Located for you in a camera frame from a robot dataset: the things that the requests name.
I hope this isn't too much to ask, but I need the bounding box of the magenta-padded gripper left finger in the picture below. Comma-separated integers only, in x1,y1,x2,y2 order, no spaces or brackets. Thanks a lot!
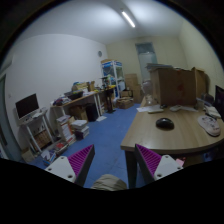
44,143,96,188

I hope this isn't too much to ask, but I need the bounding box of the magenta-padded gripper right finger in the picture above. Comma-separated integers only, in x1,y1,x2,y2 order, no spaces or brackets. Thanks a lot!
134,143,184,185

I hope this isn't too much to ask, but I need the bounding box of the black computer mouse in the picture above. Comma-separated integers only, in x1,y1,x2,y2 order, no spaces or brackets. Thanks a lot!
155,117,175,131

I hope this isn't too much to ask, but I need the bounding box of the round white printed mouse pad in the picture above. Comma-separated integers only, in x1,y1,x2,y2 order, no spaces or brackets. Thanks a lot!
197,114,222,137

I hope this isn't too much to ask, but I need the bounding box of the stack of books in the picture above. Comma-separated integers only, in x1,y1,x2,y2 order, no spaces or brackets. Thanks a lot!
70,119,90,140

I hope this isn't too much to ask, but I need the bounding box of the white metal stand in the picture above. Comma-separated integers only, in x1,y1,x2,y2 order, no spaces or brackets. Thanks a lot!
18,108,54,154

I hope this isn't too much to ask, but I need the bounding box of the white remote control with display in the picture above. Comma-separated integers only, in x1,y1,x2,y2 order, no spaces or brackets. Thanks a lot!
169,104,183,112

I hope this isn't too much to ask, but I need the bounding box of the white paper sheet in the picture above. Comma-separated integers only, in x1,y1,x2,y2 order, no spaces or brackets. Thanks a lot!
136,104,161,113

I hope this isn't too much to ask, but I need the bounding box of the black waste bin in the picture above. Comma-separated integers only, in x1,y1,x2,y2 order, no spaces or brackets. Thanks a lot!
85,103,99,123

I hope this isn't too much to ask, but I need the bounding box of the long wooden side desk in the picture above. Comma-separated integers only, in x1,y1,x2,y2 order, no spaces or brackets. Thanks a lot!
49,87,116,118

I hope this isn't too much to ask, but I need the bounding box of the black-screen computer monitor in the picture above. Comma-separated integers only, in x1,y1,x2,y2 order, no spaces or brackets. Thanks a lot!
14,93,40,120

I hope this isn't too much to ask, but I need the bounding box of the white book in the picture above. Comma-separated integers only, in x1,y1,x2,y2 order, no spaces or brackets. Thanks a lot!
204,105,222,119

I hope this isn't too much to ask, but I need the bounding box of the large brown cardboard box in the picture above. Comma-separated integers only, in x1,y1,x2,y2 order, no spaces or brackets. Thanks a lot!
148,66,208,107

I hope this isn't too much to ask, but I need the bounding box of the clear glass jar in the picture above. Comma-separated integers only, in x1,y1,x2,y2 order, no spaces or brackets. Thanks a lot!
142,79,154,98

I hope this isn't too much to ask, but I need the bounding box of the black office chair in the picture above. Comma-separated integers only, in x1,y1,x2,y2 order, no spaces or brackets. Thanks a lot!
214,85,224,121

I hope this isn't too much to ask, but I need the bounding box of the glass-door display cabinet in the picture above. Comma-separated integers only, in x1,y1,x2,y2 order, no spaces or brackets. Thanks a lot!
100,59,126,91

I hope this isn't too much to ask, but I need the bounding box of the door with window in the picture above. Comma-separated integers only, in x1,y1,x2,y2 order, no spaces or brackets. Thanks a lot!
134,42,158,83

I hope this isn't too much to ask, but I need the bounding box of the ceiling tube light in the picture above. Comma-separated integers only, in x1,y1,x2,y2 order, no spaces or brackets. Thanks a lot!
120,9,137,29

